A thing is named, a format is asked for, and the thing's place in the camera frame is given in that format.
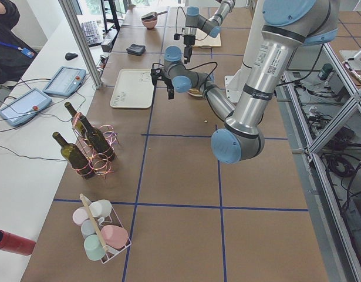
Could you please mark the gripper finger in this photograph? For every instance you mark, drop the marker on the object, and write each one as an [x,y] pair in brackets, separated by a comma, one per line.
[170,92]
[185,54]
[154,79]
[190,52]

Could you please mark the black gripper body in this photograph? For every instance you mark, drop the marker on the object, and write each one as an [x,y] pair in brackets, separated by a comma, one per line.
[168,85]
[188,41]

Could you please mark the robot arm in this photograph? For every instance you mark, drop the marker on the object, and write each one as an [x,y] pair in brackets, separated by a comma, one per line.
[194,21]
[287,26]

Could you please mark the cream bear tray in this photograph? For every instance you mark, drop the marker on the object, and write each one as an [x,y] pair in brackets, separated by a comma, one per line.
[133,89]

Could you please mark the wooden cutting board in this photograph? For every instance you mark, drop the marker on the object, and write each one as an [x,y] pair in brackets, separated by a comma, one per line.
[203,40]

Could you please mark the white plate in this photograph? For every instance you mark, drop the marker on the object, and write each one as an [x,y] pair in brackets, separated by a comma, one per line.
[196,96]

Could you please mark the grey folded cloth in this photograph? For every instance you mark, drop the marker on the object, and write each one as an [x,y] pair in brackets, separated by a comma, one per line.
[135,49]

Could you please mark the pink bowl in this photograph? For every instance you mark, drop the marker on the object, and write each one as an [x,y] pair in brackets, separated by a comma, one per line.
[149,24]

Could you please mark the steel scoop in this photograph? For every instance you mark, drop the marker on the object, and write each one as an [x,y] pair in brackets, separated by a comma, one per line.
[152,16]

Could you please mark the black keyboard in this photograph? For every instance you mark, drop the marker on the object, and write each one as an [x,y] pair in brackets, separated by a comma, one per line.
[92,33]

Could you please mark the middle green wine bottle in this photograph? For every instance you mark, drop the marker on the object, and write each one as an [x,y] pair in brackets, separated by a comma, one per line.
[97,139]

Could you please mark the green wine bottle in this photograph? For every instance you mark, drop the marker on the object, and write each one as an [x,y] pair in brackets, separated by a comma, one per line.
[73,116]
[74,156]
[97,139]

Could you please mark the black computer mouse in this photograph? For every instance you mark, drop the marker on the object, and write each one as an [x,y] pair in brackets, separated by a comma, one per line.
[70,56]

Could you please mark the far blue tablet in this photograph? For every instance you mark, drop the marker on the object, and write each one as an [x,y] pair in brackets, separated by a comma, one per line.
[65,82]

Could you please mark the blue tablet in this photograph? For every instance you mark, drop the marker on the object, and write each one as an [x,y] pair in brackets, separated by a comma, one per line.
[65,82]
[24,108]

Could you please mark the back green wine bottle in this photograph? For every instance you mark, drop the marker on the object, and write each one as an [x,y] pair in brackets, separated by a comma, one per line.
[73,116]

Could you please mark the front green wine bottle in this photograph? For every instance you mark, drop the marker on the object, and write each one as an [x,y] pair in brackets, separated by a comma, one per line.
[74,156]

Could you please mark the near blue tablet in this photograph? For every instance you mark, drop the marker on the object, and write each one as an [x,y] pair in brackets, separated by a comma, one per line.
[24,108]

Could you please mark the white cup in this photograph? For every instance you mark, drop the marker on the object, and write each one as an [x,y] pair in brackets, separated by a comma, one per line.
[101,208]

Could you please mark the person in black jacket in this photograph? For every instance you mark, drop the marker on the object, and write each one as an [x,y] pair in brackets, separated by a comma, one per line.
[15,55]

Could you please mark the lilac cup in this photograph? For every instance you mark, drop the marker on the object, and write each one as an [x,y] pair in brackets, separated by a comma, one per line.
[79,216]

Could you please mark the pink cup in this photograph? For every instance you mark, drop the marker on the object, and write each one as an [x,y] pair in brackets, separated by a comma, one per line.
[115,236]

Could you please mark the grey-blue cup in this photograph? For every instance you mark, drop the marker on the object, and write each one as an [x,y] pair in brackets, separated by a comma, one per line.
[87,228]

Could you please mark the mint green cup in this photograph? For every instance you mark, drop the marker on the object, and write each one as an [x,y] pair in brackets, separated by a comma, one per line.
[93,248]

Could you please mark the red cylinder bottle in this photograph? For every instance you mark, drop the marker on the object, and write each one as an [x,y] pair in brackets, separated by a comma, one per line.
[16,244]

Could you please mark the copper wire bottle rack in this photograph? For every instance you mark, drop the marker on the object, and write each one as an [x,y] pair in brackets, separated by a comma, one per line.
[98,162]

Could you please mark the aluminium frame post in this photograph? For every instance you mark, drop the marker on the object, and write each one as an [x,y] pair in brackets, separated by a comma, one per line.
[71,17]

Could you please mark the white wire cup rack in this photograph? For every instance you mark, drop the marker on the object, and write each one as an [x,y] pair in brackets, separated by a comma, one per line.
[112,219]

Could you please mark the wooden rack handle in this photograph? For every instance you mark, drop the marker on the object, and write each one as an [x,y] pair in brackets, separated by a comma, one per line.
[83,199]

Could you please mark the aluminium side frame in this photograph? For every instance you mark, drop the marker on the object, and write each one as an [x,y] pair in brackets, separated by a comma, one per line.
[321,89]

